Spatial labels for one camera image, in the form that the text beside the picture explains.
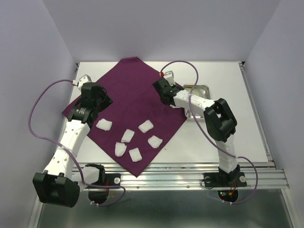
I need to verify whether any packaged gauze bag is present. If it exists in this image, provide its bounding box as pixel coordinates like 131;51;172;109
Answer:
192;88;207;98

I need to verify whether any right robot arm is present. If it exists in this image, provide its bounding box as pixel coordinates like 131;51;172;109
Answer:
152;78;240;185

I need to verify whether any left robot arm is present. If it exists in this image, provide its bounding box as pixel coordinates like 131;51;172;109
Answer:
33;79;112;208

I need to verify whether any stainless steel tray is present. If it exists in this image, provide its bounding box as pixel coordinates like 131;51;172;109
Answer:
183;84;211;121

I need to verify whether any purple cloth drape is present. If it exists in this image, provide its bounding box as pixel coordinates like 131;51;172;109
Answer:
76;57;186;176

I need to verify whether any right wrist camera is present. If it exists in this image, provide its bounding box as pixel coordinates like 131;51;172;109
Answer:
163;71;175;86

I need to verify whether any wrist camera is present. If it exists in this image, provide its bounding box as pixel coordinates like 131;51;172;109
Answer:
76;74;92;90
163;71;175;86

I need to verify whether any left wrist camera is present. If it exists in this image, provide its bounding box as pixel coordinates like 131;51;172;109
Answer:
76;74;92;90

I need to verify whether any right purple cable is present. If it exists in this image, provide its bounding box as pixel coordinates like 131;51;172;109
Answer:
160;60;259;205

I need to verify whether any purple cable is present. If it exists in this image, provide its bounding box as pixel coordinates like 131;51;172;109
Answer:
160;60;259;205
28;79;127;207

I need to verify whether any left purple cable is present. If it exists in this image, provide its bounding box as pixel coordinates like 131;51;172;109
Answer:
28;79;127;207

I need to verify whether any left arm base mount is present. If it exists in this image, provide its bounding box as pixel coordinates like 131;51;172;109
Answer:
85;173;124;207

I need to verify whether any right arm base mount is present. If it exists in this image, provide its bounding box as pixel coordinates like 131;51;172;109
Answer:
200;172;247;203

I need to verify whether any aluminium rail frame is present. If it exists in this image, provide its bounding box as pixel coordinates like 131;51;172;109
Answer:
29;61;301;228

